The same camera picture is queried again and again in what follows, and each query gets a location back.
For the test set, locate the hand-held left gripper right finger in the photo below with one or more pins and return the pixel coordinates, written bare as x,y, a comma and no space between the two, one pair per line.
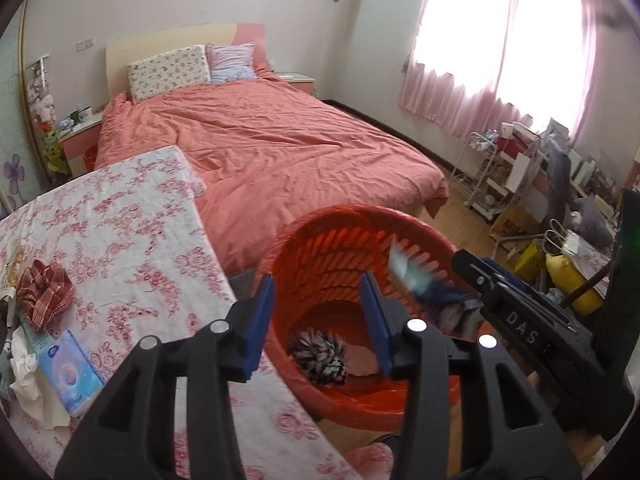
375,320

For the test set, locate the pink nightstand with mugs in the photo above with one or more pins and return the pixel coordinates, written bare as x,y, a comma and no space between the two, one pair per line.
80,145

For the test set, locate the yellow box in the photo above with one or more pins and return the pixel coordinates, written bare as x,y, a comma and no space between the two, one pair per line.
525,260

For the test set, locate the orange bed blanket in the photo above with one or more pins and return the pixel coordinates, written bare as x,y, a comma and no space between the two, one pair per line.
280,160

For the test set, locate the white paper bag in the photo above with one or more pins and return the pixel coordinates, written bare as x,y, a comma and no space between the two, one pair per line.
580,247

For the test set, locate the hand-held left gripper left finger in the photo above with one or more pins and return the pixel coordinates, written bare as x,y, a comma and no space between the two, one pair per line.
262,310

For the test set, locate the blue tissue pack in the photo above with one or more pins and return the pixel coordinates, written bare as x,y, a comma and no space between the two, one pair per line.
67,370

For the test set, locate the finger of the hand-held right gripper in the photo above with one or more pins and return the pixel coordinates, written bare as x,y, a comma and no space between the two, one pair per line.
505,272
472,272

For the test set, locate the dark office chair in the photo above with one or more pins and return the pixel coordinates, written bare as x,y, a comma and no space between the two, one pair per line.
560,185

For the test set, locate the beige pink headboard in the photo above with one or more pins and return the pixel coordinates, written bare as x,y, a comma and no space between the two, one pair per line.
150,40

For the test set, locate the clear tube of plush toys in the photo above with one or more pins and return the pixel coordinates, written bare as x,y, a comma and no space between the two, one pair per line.
45,110

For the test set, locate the cardboard box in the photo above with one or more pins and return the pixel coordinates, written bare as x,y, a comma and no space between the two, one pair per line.
512,225

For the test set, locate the white wall outlet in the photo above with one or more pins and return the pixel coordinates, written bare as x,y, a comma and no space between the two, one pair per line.
85,44

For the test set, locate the flower print wardrobe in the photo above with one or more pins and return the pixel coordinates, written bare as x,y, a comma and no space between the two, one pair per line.
12,150

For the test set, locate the pink striped pillow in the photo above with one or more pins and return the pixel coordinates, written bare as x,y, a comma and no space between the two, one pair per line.
231,62

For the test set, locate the white mug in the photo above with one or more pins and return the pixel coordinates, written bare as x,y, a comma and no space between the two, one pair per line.
82,113

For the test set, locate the white paper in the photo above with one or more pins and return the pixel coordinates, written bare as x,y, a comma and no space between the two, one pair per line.
37,390

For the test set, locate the yellow bag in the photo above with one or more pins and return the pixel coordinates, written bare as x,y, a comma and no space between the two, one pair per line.
570,280

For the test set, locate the floral print pillow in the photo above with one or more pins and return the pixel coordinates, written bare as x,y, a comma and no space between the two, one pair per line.
167,72

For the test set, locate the orange plastic laundry basket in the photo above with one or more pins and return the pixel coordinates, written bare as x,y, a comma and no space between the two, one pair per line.
320,260

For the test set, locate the red plaid cloth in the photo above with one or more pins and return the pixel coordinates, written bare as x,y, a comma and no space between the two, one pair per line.
45,292

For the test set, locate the pink curtain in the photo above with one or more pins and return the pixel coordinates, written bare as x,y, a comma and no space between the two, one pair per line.
500,50

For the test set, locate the pink crumpled item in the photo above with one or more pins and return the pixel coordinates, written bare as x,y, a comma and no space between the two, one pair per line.
362,360

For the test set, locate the grey blue wrapper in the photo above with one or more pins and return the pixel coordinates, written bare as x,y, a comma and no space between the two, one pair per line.
455,317

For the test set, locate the pink bare nightstand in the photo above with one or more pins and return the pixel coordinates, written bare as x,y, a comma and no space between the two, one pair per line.
300,81

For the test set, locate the black white striped fluffy item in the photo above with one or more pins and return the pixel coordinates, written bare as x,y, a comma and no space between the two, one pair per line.
320,357

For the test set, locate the blue white snack wrapper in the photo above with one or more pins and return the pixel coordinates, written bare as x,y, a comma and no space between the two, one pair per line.
407,267

